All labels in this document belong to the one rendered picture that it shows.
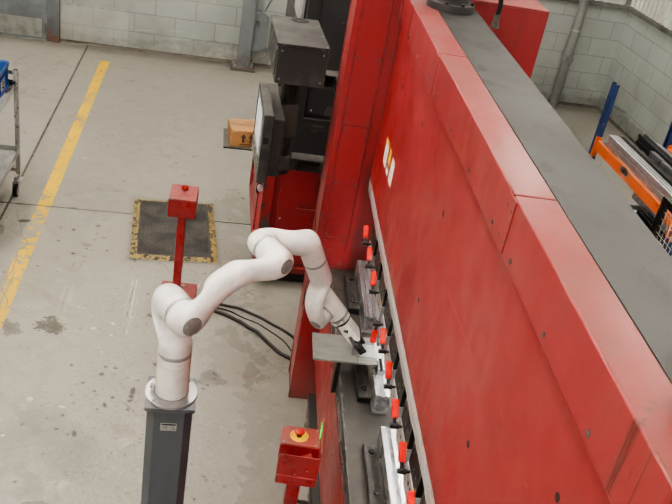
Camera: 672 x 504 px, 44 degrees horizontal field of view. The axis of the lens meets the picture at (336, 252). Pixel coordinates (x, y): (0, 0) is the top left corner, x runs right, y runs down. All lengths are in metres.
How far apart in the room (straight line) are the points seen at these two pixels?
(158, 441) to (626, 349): 2.09
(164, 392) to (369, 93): 1.67
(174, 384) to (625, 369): 1.96
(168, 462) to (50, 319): 2.15
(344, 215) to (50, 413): 1.82
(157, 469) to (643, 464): 2.30
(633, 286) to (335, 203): 2.60
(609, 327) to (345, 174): 2.67
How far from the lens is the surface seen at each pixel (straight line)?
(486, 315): 1.99
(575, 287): 1.54
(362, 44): 3.77
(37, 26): 10.09
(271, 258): 2.88
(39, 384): 4.73
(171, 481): 3.30
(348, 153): 3.94
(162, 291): 2.90
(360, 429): 3.27
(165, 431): 3.13
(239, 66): 9.78
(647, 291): 1.62
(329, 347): 3.43
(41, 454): 4.34
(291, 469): 3.25
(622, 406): 1.30
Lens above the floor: 3.01
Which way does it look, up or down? 29 degrees down
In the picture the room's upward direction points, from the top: 11 degrees clockwise
